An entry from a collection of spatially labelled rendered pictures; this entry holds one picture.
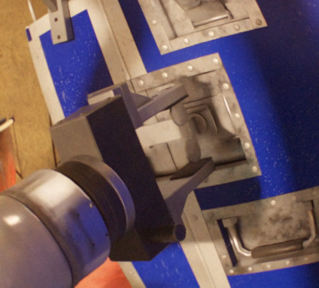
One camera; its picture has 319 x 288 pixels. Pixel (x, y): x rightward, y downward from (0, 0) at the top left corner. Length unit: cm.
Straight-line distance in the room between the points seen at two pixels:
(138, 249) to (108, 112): 11
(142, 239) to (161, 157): 19
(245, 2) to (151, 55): 13
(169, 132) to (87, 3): 17
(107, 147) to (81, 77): 21
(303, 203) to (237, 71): 15
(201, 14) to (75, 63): 17
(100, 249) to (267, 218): 26
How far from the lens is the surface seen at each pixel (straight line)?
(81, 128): 41
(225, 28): 50
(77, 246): 35
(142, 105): 48
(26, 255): 31
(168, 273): 68
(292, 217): 57
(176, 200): 49
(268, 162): 53
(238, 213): 57
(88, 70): 61
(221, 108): 55
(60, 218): 35
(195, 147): 55
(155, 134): 59
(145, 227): 44
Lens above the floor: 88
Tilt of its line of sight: 11 degrees down
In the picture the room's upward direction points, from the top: 22 degrees counter-clockwise
